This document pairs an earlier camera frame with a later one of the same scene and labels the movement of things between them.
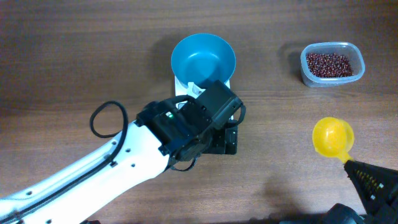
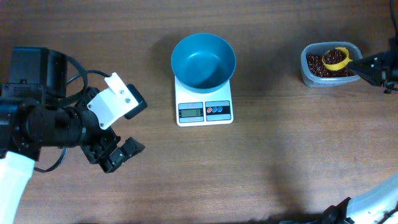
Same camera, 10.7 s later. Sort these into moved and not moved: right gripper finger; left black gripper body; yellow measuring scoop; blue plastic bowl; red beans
Moved: yellow measuring scoop; right gripper finger; left black gripper body
Not moved: red beans; blue plastic bowl
